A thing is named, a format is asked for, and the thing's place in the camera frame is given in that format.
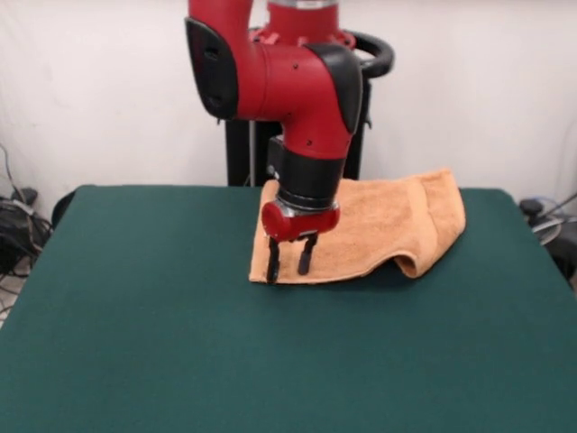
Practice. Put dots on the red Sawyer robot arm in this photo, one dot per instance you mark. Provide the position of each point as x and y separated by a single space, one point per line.
288 85

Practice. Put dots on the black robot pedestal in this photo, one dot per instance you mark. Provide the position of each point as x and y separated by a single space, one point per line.
374 54

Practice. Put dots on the black bulky object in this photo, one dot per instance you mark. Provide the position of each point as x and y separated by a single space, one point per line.
565 255

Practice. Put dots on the orange terry towel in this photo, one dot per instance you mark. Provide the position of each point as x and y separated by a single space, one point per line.
383 225

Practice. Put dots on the dark green table cloth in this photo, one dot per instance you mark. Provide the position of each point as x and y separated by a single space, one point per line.
135 338

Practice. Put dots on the small black device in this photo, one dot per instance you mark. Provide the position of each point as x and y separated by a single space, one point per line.
26 195
532 206

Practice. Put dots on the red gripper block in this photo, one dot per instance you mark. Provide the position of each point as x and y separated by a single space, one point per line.
297 223

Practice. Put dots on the grey round stand base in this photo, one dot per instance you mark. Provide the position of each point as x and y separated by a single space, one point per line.
546 230

